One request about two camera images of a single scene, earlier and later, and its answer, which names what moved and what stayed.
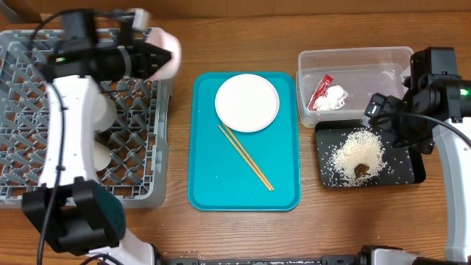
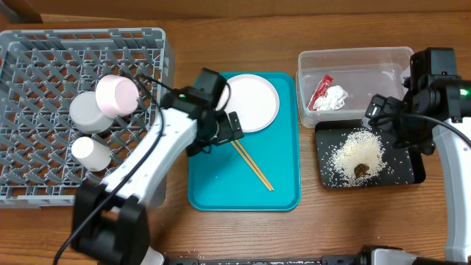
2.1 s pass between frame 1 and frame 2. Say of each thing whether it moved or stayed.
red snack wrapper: stayed
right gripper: stayed
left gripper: moved
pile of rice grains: stayed
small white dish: moved
